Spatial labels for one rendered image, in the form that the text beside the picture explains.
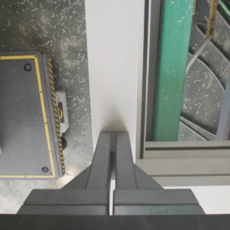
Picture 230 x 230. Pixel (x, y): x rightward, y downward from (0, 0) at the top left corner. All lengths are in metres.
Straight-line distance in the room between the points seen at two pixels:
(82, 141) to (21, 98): 0.55
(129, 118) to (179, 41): 0.12
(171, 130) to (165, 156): 0.04
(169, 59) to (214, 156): 0.15
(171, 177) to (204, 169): 0.05
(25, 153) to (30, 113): 0.23
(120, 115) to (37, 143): 0.82
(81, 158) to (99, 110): 1.16
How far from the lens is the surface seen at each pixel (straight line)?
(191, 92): 1.20
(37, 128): 0.92
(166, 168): 0.23
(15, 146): 1.02
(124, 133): 0.15
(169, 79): 0.23
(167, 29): 0.23
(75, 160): 1.33
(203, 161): 0.26
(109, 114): 0.15
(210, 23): 0.95
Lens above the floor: 1.08
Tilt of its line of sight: 73 degrees down
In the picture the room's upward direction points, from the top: 177 degrees counter-clockwise
